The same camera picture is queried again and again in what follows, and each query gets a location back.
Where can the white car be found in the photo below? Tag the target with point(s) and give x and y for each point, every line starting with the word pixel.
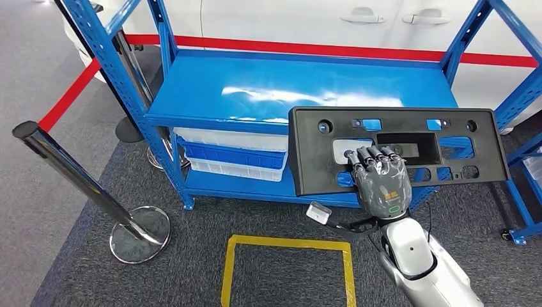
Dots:
pixel 275 19

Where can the black stanchion post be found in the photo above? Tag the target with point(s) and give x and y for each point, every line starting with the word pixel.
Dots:
pixel 129 130

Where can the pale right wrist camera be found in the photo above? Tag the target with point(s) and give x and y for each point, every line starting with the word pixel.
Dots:
pixel 318 212

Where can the blue plastic bin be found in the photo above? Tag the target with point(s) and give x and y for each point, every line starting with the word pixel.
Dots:
pixel 228 156

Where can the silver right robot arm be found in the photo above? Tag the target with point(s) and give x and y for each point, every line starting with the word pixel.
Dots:
pixel 406 250

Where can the yellow floor tape square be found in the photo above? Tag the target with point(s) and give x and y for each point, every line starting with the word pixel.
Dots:
pixel 288 242

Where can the red barrier belt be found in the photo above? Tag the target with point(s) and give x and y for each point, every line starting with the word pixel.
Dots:
pixel 296 47
pixel 67 99

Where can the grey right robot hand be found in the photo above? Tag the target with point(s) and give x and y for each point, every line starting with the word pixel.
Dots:
pixel 383 190

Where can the chrome stanchion post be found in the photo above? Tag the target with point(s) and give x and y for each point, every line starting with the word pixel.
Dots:
pixel 131 67
pixel 63 169

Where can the blue metal shelf rack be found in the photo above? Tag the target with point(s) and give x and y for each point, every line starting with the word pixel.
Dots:
pixel 254 80
pixel 525 236

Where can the black plastic car part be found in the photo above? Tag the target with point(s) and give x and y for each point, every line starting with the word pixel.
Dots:
pixel 313 169

